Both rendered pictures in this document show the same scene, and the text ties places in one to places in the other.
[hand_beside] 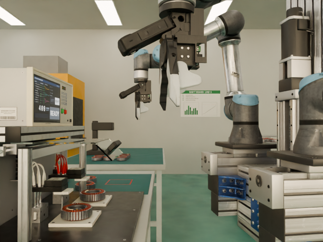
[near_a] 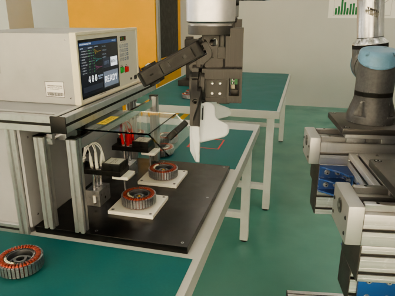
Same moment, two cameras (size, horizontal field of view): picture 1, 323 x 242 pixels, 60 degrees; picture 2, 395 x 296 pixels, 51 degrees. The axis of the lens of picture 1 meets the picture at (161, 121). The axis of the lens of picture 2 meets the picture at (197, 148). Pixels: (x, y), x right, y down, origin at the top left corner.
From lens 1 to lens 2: 0.32 m
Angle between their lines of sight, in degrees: 24
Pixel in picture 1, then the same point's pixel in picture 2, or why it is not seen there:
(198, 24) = (235, 50)
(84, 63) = not seen: outside the picture
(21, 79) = (64, 48)
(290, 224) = (366, 263)
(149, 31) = (173, 62)
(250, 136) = (374, 115)
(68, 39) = not seen: outside the picture
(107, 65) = not seen: outside the picture
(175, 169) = (311, 100)
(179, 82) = (198, 137)
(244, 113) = (370, 81)
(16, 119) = (63, 96)
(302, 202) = (387, 241)
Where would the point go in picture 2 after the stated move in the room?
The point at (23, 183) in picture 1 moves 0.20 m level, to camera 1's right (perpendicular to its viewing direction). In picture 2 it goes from (74, 175) to (142, 182)
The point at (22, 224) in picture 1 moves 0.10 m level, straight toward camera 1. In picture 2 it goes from (78, 215) to (76, 233)
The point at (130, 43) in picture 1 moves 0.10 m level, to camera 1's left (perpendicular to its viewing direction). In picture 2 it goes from (151, 78) to (93, 76)
